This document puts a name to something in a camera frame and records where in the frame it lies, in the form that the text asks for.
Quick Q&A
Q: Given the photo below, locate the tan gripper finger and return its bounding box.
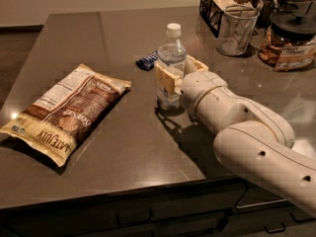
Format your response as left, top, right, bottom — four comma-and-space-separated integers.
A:
186, 55, 208, 74
154, 61, 183, 95

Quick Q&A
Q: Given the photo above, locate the clear plastic water bottle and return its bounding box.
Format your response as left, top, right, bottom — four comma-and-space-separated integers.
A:
157, 23, 187, 111

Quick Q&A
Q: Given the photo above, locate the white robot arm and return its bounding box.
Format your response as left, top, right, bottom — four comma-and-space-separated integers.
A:
154, 56, 316, 217

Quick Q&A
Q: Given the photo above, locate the dark blue snack bar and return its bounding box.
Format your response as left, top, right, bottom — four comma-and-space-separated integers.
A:
135, 50, 158, 71

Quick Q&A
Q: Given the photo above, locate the glass snack jar black lid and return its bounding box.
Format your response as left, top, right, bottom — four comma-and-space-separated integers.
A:
258, 12, 316, 71

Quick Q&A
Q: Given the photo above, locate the brown chip bag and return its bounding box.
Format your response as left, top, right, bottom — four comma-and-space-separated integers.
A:
1, 64, 131, 167

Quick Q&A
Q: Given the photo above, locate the black left drawer pull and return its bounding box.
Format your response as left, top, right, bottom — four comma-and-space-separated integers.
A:
117, 208, 153, 226

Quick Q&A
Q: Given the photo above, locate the black drawer pull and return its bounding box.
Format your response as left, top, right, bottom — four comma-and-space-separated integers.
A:
290, 211, 315, 223
264, 222, 285, 234
117, 208, 153, 226

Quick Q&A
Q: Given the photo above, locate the black right drawer pull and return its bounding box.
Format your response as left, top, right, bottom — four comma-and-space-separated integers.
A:
290, 211, 315, 223

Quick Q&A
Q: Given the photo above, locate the black lower drawer pull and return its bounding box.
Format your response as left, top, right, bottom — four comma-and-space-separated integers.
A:
264, 222, 285, 234

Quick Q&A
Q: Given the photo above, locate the black wire basket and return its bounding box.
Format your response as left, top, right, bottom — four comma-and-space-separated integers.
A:
199, 0, 263, 38

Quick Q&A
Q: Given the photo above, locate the cabinet drawer handle bar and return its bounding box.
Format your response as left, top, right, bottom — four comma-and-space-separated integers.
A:
236, 198, 284, 209

